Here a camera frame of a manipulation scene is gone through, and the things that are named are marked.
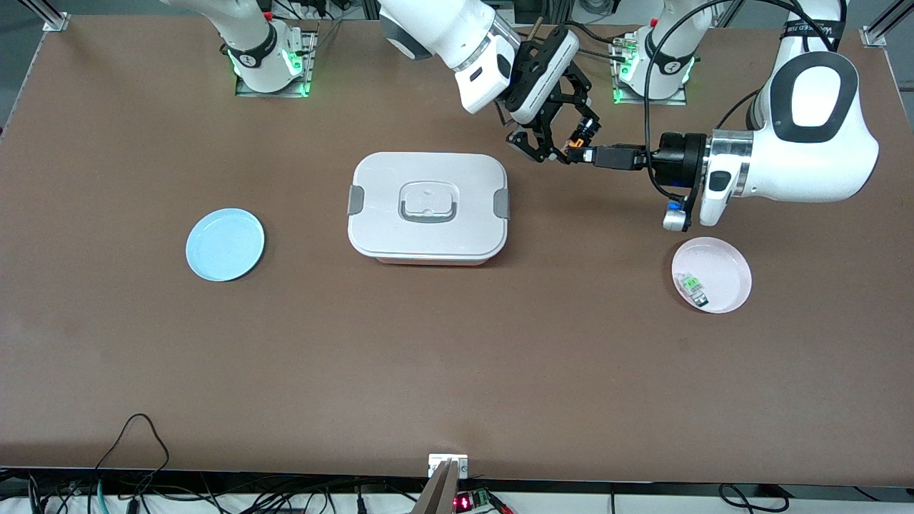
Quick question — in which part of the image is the black looped cable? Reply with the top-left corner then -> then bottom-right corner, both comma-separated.
91,413 -> 172,495

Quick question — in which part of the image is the orange black switch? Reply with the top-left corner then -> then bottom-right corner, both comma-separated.
566,116 -> 602,163

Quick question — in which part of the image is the light blue plate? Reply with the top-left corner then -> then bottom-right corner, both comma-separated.
186,208 -> 266,282

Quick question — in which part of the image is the pink plate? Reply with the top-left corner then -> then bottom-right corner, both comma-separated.
671,236 -> 753,314

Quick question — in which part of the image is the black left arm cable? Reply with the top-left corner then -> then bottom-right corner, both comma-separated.
643,0 -> 802,152

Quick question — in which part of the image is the green clear switch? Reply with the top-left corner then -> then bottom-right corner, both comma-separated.
676,272 -> 710,308

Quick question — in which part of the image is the red LED display board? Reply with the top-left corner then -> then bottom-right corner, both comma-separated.
453,489 -> 502,514

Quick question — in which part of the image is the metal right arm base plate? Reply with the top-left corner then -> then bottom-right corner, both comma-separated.
235,29 -> 319,98

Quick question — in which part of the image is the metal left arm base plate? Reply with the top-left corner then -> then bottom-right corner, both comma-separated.
610,36 -> 688,106

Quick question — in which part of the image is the black cable on table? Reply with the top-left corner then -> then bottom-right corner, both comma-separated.
578,29 -> 631,64

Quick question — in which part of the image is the black coiled cable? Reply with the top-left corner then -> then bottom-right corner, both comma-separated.
717,483 -> 792,514

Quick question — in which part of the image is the white lidded plastic box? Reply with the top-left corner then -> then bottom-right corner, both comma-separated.
347,151 -> 511,266

